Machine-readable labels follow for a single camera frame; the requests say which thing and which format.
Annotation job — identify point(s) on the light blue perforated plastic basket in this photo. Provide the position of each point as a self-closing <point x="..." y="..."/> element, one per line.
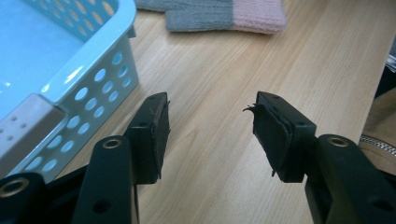
<point x="37" y="53"/>

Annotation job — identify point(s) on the grey and pink sock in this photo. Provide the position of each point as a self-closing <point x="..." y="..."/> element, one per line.
<point x="218" y="17"/>

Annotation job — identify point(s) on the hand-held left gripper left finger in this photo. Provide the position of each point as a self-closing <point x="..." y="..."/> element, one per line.
<point x="148" y="140"/>

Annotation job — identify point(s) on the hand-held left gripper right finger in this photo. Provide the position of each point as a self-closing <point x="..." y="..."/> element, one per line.
<point x="280" y="137"/>

